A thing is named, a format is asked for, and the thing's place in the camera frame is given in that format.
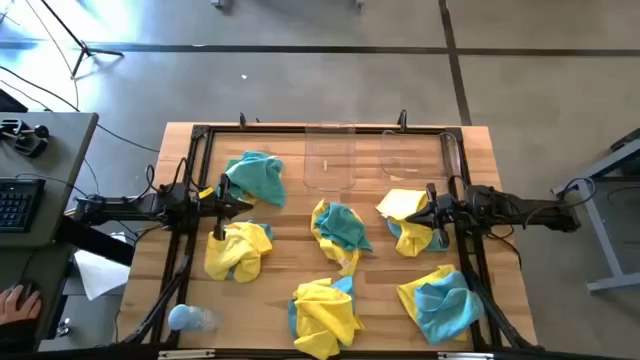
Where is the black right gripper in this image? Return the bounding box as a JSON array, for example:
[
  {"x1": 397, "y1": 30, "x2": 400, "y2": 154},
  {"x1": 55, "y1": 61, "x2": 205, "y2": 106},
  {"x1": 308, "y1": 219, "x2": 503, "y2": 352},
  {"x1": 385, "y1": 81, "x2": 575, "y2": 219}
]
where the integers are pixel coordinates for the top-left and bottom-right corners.
[{"x1": 405, "y1": 183, "x2": 469, "y2": 250}]

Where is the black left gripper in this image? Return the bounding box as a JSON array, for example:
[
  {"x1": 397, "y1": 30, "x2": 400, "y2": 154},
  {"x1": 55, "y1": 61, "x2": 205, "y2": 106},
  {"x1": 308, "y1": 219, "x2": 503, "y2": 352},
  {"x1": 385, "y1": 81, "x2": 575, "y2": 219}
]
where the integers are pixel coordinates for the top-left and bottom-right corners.
[{"x1": 197, "y1": 173, "x2": 254, "y2": 242}]

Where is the yellow microfiber towel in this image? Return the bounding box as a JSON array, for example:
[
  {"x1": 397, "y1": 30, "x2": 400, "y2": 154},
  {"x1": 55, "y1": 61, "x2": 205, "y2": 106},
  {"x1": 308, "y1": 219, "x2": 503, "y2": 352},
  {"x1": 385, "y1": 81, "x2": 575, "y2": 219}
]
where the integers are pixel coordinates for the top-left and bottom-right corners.
[
  {"x1": 396, "y1": 263, "x2": 469, "y2": 344},
  {"x1": 292, "y1": 277, "x2": 365, "y2": 360},
  {"x1": 375, "y1": 188, "x2": 435, "y2": 258},
  {"x1": 203, "y1": 221, "x2": 274, "y2": 284},
  {"x1": 309, "y1": 198, "x2": 364, "y2": 278}
]

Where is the dark teal microfiber towel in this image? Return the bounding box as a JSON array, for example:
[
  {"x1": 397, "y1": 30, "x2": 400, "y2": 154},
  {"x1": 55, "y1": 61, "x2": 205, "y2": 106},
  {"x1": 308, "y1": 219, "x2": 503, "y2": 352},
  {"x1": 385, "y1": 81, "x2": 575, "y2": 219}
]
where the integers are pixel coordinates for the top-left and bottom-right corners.
[
  {"x1": 217, "y1": 149, "x2": 287, "y2": 209},
  {"x1": 314, "y1": 202, "x2": 374, "y2": 254}
]

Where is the person's forearm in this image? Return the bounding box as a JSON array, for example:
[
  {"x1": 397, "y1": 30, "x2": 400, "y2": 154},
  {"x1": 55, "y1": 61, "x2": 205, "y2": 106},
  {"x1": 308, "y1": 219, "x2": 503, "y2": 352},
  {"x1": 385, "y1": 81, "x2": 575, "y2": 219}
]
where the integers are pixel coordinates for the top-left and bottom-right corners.
[{"x1": 0, "y1": 319, "x2": 40, "y2": 354}]

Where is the clear plastic basket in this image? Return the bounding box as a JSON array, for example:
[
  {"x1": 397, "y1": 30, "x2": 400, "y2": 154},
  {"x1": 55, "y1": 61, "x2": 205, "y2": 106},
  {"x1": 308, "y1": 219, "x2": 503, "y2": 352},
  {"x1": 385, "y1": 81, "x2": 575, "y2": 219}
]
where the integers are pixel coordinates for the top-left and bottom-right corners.
[
  {"x1": 379, "y1": 128, "x2": 464, "y2": 189},
  {"x1": 303, "y1": 123, "x2": 358, "y2": 193}
]

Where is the clear plastic water bottle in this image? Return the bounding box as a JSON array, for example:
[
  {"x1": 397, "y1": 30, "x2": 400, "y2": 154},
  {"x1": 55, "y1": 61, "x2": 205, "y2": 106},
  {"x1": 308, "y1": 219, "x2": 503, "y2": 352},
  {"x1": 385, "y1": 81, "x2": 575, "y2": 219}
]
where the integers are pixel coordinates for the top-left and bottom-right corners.
[{"x1": 167, "y1": 303, "x2": 222, "y2": 334}]

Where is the black desk support beam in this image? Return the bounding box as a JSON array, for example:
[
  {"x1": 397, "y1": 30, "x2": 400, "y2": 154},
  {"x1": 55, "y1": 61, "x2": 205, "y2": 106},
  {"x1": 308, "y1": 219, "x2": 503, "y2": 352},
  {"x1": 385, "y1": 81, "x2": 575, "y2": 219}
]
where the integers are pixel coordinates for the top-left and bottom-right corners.
[{"x1": 53, "y1": 215, "x2": 137, "y2": 267}]

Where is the white paper sheet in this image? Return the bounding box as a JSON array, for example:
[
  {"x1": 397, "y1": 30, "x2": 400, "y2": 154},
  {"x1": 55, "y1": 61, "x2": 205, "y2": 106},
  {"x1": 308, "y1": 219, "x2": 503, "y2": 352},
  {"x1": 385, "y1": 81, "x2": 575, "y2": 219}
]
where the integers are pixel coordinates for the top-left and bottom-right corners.
[{"x1": 73, "y1": 234, "x2": 132, "y2": 301}]

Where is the grey desk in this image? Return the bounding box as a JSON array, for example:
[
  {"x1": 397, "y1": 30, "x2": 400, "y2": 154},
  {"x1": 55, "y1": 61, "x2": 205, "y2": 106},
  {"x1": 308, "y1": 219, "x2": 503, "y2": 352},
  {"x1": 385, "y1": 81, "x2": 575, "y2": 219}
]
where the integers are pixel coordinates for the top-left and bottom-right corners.
[{"x1": 0, "y1": 112, "x2": 100, "y2": 354}]

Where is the grey metal table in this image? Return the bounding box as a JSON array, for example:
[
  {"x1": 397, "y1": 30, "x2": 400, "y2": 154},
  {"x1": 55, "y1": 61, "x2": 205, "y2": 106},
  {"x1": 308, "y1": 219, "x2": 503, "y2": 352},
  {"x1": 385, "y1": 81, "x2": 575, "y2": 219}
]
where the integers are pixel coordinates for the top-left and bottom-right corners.
[{"x1": 551, "y1": 127, "x2": 640, "y2": 294}]

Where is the black keyboard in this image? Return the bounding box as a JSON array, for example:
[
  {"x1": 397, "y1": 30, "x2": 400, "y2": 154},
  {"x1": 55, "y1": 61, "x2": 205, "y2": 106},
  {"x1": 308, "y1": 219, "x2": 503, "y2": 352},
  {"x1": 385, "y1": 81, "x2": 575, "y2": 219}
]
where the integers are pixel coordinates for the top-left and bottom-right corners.
[{"x1": 0, "y1": 177, "x2": 47, "y2": 235}]

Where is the black tripod stand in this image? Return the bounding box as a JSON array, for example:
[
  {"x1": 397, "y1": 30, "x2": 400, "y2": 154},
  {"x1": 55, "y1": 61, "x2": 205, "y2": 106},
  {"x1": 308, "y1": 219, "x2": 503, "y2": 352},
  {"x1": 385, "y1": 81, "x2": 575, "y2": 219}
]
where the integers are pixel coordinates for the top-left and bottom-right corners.
[{"x1": 39, "y1": 0, "x2": 125, "y2": 80}]

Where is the black computer mouse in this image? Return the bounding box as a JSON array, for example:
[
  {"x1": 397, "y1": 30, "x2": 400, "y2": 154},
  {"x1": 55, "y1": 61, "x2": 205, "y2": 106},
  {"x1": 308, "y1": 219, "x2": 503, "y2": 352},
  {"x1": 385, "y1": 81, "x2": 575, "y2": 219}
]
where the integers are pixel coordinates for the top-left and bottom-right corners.
[{"x1": 14, "y1": 278, "x2": 37, "y2": 301}]

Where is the person's hand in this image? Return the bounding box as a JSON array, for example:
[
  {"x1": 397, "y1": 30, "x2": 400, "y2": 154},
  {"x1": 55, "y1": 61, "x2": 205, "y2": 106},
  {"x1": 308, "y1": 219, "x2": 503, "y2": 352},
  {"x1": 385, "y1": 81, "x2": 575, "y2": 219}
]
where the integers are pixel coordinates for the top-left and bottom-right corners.
[{"x1": 0, "y1": 283, "x2": 44, "y2": 326}]

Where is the black monitor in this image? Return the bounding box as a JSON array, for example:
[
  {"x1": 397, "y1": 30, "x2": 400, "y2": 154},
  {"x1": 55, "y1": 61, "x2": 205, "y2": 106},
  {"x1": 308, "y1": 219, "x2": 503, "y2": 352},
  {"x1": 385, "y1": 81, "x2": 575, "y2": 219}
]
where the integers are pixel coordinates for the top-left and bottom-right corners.
[{"x1": 0, "y1": 88, "x2": 30, "y2": 114}]

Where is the black metal table frame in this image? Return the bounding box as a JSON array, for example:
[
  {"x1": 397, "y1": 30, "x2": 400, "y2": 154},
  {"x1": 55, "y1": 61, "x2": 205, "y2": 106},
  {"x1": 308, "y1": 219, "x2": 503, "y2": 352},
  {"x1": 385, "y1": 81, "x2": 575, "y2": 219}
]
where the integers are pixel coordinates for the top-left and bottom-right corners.
[{"x1": 121, "y1": 123, "x2": 540, "y2": 351}]

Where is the silver metal bracket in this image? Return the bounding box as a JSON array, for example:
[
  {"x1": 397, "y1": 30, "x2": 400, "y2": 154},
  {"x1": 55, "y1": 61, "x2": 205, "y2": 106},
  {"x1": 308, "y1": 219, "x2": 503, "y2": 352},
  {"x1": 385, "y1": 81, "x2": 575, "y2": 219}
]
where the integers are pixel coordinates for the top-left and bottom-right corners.
[
  {"x1": 157, "y1": 348, "x2": 216, "y2": 360},
  {"x1": 437, "y1": 351, "x2": 495, "y2": 360}
]

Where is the black desk mount clamp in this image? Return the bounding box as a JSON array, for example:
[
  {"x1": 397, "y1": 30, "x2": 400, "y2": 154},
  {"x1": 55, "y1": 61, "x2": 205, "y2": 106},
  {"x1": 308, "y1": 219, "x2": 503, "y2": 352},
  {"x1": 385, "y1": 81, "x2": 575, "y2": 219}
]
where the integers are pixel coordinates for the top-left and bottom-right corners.
[{"x1": 0, "y1": 117, "x2": 51, "y2": 159}]

